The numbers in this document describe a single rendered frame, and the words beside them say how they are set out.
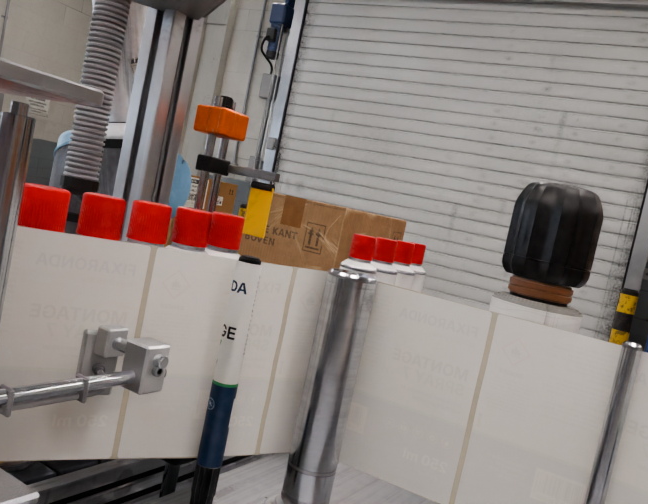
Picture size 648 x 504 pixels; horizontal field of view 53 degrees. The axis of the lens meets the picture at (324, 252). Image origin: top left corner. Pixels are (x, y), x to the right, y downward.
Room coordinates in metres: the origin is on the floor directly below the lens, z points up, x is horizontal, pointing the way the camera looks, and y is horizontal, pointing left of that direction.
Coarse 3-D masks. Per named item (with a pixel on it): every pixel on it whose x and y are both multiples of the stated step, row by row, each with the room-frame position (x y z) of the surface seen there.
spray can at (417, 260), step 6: (420, 246) 1.06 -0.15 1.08; (414, 252) 1.06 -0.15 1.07; (420, 252) 1.06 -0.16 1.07; (414, 258) 1.06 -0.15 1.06; (420, 258) 1.06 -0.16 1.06; (414, 264) 1.06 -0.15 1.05; (420, 264) 1.06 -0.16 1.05; (414, 270) 1.05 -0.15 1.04; (420, 270) 1.05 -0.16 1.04; (414, 276) 1.05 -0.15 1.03; (420, 276) 1.05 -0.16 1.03; (414, 282) 1.05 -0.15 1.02; (420, 282) 1.05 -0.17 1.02; (414, 288) 1.05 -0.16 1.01; (420, 288) 1.06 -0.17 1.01
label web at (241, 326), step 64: (64, 256) 0.39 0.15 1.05; (128, 256) 0.41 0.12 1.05; (192, 256) 0.43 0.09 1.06; (64, 320) 0.39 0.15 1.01; (128, 320) 0.41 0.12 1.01; (192, 320) 0.44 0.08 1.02; (256, 320) 0.46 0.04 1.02; (384, 320) 0.49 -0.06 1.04; (448, 320) 0.47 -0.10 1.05; (512, 320) 0.45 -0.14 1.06; (0, 384) 0.38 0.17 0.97; (192, 384) 0.44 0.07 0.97; (256, 384) 0.47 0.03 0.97; (384, 384) 0.48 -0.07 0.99; (448, 384) 0.46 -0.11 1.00; (512, 384) 0.44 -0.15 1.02; (576, 384) 0.42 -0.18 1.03; (640, 384) 0.41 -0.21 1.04; (0, 448) 0.38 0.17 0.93; (64, 448) 0.40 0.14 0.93; (128, 448) 0.42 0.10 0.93; (192, 448) 0.45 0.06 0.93; (256, 448) 0.47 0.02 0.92; (384, 448) 0.48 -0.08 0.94; (448, 448) 0.46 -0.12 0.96; (512, 448) 0.44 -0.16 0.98; (576, 448) 0.42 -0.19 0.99; (640, 448) 0.40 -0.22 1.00
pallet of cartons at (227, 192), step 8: (192, 176) 4.49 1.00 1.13; (192, 184) 4.50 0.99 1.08; (208, 184) 4.68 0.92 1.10; (224, 184) 4.86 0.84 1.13; (232, 184) 4.96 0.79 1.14; (192, 192) 4.52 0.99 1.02; (208, 192) 4.71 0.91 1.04; (224, 192) 4.88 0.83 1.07; (232, 192) 4.97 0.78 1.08; (192, 200) 4.53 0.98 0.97; (208, 200) 4.72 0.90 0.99; (224, 200) 4.90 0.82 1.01; (232, 200) 4.99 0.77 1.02; (216, 208) 4.83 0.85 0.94; (224, 208) 4.92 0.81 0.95; (232, 208) 5.02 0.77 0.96; (168, 232) 4.37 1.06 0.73; (168, 240) 4.37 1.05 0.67
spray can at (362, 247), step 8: (352, 240) 0.90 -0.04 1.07; (360, 240) 0.88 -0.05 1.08; (368, 240) 0.88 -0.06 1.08; (352, 248) 0.89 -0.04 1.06; (360, 248) 0.88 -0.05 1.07; (368, 248) 0.89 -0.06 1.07; (352, 256) 0.89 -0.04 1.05; (360, 256) 0.88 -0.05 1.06; (368, 256) 0.89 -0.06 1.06; (344, 264) 0.88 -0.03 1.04; (352, 264) 0.88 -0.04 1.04; (360, 264) 0.88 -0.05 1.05; (368, 264) 0.89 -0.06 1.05; (360, 272) 0.87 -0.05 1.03; (368, 272) 0.88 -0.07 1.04
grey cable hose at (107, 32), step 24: (96, 0) 0.60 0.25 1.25; (120, 0) 0.60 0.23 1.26; (96, 24) 0.59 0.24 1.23; (120, 24) 0.60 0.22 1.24; (96, 48) 0.59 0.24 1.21; (120, 48) 0.61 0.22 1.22; (96, 72) 0.59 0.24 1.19; (96, 120) 0.59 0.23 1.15; (72, 144) 0.60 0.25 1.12; (96, 144) 0.60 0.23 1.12; (72, 168) 0.59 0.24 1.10; (96, 168) 0.60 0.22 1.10; (72, 192) 0.59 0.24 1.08
